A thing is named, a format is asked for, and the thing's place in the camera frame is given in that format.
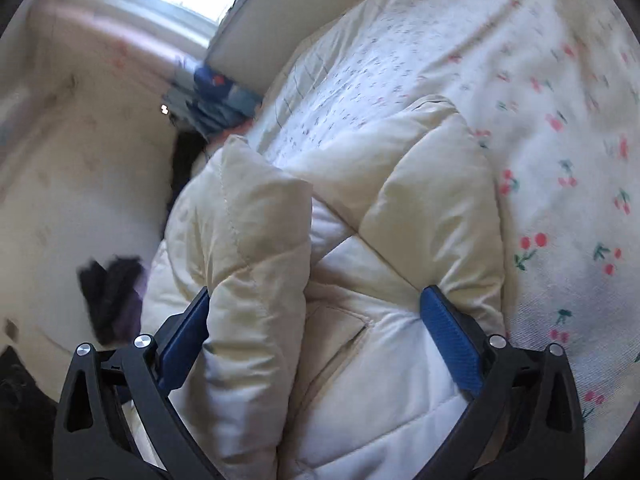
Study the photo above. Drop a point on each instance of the person's dark coat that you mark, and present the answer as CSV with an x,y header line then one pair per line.
x,y
25,410

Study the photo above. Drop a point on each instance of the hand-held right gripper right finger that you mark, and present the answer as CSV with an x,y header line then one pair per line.
x,y
450,340

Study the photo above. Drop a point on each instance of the black puffer jacket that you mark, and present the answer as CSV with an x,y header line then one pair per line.
x,y
107,295

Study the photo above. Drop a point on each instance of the cherry print quilt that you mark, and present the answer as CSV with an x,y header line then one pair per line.
x,y
550,110

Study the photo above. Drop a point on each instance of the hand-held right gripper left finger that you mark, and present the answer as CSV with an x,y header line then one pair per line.
x,y
185,340

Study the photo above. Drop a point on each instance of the cream quilted jacket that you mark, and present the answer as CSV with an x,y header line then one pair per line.
x,y
350,285

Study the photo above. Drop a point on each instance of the black coat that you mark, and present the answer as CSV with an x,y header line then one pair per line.
x,y
185,160

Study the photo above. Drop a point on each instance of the grey wall switch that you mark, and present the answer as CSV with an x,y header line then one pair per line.
x,y
10,327

